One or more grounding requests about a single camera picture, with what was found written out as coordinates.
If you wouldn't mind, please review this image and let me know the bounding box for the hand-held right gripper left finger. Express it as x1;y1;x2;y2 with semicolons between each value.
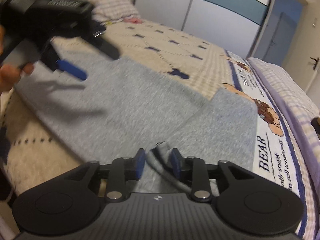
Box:
64;148;146;203

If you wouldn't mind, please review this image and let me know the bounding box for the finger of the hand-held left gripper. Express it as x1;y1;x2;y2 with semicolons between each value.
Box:
75;22;120;60
41;44;87;81

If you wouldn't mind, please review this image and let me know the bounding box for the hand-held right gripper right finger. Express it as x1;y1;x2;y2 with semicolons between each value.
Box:
170;148;253;202

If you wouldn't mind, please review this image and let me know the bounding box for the grey black-striped garment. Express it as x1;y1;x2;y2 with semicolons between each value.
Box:
14;36;258;198

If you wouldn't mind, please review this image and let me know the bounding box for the person's left hand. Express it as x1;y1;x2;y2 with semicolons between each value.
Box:
0;64;35;93

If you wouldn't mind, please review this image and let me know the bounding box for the purple plaid pillow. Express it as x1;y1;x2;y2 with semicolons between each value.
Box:
55;0;139;23

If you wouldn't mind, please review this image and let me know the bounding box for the printed bear blanket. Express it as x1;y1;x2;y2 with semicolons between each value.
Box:
0;21;320;240

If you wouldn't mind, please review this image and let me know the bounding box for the white and teal wardrobe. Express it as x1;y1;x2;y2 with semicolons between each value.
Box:
135;0;277;58

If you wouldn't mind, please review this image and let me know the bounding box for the purple plaid quilt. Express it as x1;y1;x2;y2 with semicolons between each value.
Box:
247;57;320;170

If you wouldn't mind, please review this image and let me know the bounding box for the blue-grey door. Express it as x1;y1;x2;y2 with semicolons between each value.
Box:
260;0;309;62

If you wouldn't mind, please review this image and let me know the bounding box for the white door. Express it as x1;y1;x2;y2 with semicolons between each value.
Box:
300;0;320;100

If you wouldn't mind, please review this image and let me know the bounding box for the black door handle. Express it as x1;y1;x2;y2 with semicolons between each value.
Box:
309;56;320;70

